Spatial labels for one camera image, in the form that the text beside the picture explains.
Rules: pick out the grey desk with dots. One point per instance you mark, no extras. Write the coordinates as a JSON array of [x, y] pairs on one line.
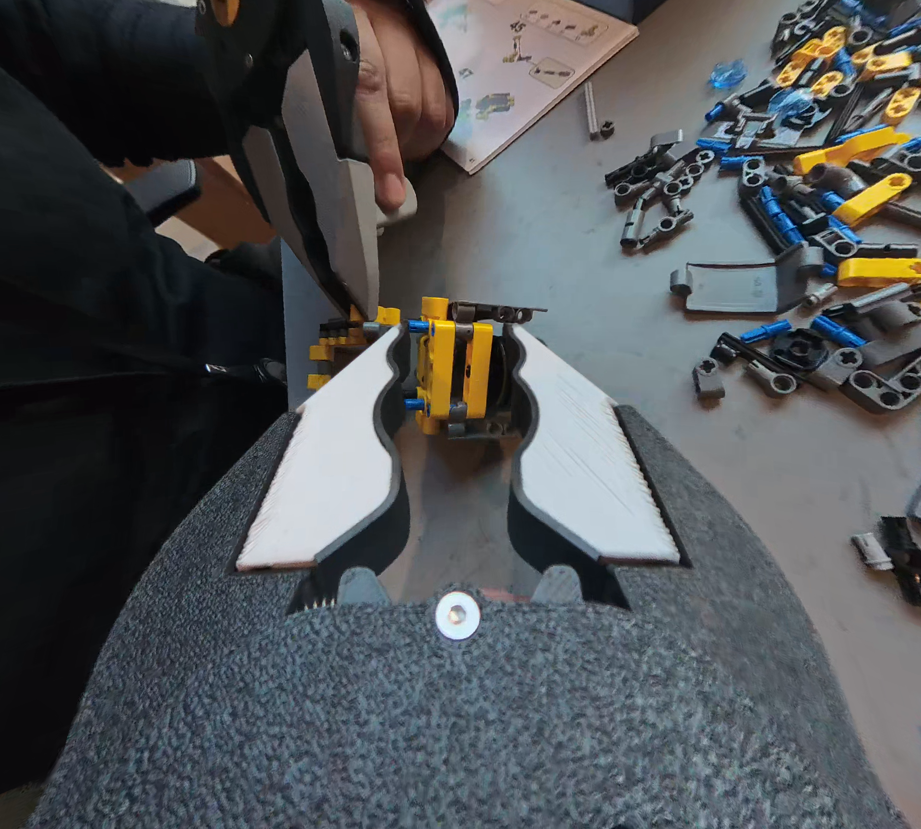
[[647, 455]]

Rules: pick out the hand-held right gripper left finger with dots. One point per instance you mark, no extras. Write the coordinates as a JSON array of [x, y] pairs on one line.
[[331, 469]]

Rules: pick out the clear blue round brick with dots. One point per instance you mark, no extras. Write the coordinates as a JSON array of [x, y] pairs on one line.
[[727, 73]]

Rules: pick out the small grey connector brick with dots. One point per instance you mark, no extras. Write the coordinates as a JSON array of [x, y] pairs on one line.
[[709, 379]]

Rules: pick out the grey axle rod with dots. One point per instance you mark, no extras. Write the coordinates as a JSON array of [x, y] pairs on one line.
[[591, 109]]

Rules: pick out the white instruction booklet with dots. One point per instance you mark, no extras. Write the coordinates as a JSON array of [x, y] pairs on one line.
[[518, 52]]

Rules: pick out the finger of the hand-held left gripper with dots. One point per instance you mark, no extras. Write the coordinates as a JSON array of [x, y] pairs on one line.
[[280, 196], [345, 210]]

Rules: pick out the person's left hand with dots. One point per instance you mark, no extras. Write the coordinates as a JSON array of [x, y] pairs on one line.
[[403, 95]]

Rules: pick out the pile of loose building bricks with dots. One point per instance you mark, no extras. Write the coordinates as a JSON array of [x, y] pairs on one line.
[[827, 124]]

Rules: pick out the person's left forearm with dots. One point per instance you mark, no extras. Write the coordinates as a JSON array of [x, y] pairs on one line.
[[93, 52]]

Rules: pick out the grey curved panel brick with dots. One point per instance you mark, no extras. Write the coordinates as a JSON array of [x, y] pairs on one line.
[[734, 286]]

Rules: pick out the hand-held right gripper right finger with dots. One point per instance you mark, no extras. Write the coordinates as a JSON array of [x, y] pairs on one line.
[[590, 469]]

